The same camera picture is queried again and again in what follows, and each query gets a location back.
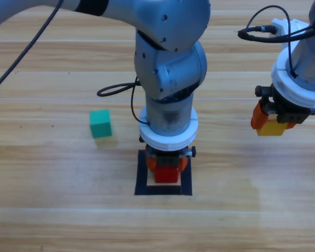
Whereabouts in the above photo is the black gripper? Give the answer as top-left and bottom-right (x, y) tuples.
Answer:
(145, 145), (197, 174)
(250, 85), (315, 130)

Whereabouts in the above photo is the yellow wooden cube block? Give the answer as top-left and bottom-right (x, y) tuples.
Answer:
(256, 115), (287, 137)

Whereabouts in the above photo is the red wooden cube block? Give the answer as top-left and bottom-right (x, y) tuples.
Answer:
(154, 166), (180, 184)

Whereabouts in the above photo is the green wooden cube block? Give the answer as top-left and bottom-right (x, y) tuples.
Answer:
(90, 109), (113, 139)

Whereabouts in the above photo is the black tape square outline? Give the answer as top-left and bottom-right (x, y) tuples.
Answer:
(134, 149), (193, 197)

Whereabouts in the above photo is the thin black gripper wire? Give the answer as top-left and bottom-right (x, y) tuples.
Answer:
(131, 76), (151, 125)

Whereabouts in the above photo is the black camera cable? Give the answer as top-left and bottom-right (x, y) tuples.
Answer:
(237, 5), (315, 79)
(0, 0), (142, 98)

